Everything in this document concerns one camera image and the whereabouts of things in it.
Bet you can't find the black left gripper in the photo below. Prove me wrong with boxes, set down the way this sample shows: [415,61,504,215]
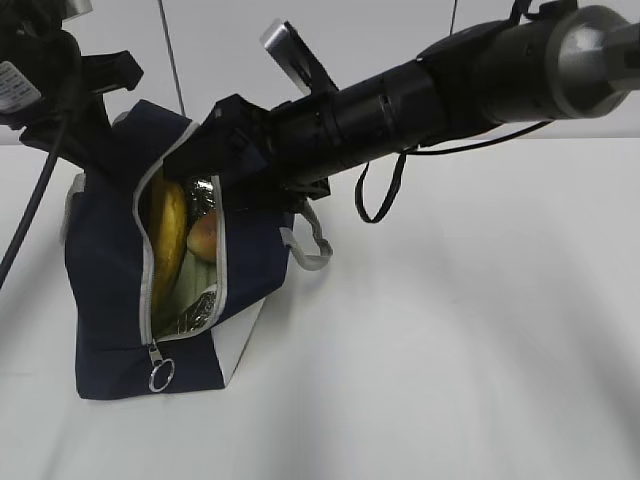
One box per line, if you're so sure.
[1,1,146,185]

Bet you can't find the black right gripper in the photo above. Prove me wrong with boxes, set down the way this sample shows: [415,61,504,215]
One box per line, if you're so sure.
[163,94,333,212]

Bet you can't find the yellow banana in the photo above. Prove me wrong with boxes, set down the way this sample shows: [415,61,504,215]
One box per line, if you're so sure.
[148,170,188,315]

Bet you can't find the brown bread roll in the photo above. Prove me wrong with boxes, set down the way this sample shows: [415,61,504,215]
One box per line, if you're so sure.
[187,210,218,263]

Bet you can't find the navy blue lunch bag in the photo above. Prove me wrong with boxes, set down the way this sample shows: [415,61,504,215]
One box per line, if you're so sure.
[63,101,332,400]

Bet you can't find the green lidded glass container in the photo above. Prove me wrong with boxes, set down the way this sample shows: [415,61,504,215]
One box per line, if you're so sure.
[172,251,217,313]

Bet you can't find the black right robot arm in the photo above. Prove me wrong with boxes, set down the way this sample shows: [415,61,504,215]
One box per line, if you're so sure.
[163,1,639,208]

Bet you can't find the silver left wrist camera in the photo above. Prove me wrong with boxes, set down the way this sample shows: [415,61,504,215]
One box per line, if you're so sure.
[59,0,93,21]

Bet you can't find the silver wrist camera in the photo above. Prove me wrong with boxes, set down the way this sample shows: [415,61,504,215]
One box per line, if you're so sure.
[59,0,93,21]
[260,18,338,96]

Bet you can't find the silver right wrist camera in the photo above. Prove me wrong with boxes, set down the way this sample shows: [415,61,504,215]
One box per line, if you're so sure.
[260,18,338,96]

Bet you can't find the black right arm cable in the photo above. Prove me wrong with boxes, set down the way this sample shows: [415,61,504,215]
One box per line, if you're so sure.
[354,117,551,225]

